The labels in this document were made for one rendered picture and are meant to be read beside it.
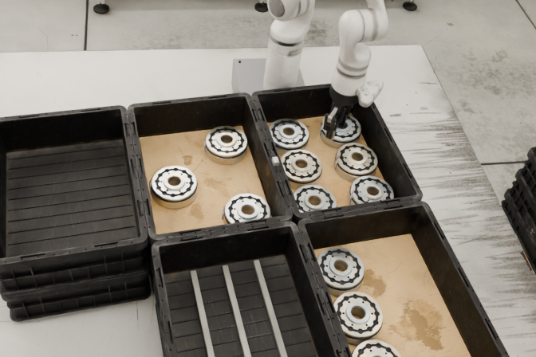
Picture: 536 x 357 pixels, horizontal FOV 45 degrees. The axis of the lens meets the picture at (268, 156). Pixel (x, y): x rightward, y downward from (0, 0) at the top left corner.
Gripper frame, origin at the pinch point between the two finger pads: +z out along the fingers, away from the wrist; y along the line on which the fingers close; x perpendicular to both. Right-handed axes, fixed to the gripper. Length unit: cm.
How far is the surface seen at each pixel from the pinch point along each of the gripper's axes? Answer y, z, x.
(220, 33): -113, 91, -105
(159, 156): 30.1, 5.4, -31.7
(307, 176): 16.7, 2.0, 1.5
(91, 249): 64, -5, -22
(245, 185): 25.5, 5.0, -10.0
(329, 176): 11.1, 4.8, 5.1
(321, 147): 3.6, 5.0, -1.3
